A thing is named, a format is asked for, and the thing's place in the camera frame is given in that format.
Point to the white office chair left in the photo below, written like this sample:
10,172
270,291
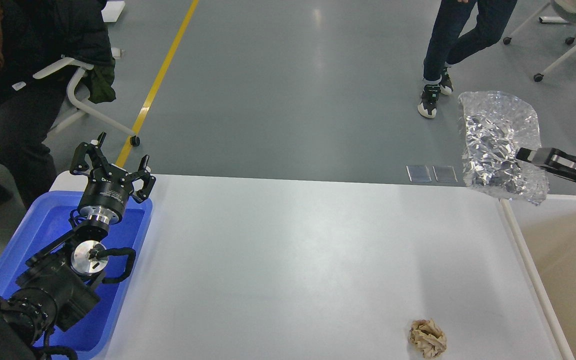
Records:
77,104

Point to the white box on floor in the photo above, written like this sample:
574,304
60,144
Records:
113,10

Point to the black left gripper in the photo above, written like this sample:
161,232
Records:
105,193

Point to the metal floor plate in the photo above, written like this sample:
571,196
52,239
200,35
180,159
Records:
418,174
445,174

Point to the seated person dark clothes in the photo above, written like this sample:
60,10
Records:
33,35

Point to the dark green hanging jacket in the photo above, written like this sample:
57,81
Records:
100,81

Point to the crumpled brown paper ball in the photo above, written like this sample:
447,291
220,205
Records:
427,338

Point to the right metal floor plate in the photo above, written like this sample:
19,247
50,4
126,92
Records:
445,174

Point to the left metal floor plate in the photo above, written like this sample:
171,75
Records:
418,174

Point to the walking person in jeans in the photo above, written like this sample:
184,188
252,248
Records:
461,28

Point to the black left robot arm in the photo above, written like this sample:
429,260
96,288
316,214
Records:
58,288

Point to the beige plastic bin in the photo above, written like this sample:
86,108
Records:
545,235

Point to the aluminium foil sheet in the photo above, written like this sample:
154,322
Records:
495,125

